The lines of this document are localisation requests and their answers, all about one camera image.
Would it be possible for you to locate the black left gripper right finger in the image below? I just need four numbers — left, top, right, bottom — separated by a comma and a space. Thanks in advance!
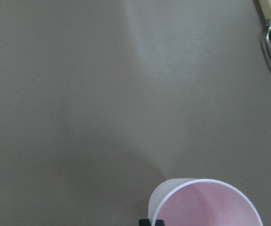
154, 219, 164, 226

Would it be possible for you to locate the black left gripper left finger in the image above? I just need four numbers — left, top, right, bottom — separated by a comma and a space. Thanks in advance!
139, 219, 150, 226

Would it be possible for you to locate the pink paper cup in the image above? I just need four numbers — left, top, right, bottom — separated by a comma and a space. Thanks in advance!
148, 178, 263, 226

